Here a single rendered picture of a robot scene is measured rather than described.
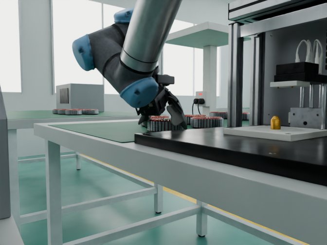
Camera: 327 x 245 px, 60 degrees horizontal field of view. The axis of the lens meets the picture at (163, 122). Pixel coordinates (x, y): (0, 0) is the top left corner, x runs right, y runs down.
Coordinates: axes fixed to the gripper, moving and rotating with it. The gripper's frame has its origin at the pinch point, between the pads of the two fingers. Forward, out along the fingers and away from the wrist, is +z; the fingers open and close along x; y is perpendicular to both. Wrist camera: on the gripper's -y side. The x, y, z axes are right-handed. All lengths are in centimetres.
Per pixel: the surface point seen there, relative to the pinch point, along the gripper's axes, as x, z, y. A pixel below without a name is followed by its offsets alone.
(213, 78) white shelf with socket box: -15, 24, -85
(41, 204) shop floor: -158, 103, -26
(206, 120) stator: 8.4, 4.2, -10.5
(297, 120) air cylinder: 36.2, -3.7, 0.0
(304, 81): 37.8, -15.1, 2.6
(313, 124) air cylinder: 39.6, -3.8, 1.8
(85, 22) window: -318, 22, -328
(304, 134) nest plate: 38.6, -11.1, 15.8
